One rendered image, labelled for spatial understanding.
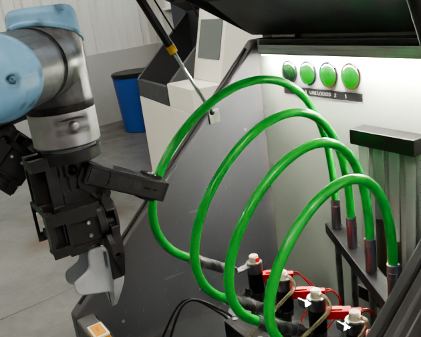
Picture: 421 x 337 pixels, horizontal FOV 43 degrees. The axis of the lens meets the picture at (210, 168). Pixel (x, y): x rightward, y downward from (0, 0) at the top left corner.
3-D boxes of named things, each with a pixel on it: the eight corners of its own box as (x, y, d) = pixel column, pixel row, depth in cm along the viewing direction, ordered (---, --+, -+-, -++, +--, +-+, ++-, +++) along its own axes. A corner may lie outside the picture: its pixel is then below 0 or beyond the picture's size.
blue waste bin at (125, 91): (113, 131, 732) (102, 74, 709) (150, 121, 766) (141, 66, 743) (135, 136, 686) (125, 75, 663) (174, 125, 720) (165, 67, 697)
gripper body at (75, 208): (39, 245, 66) (16, 151, 63) (105, 223, 70) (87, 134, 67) (57, 267, 60) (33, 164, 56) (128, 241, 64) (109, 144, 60)
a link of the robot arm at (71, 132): (81, 99, 65) (106, 105, 59) (89, 136, 67) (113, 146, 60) (19, 112, 62) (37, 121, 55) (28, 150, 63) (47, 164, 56)
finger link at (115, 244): (101, 271, 67) (88, 206, 65) (115, 265, 68) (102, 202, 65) (116, 285, 63) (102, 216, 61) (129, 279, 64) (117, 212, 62)
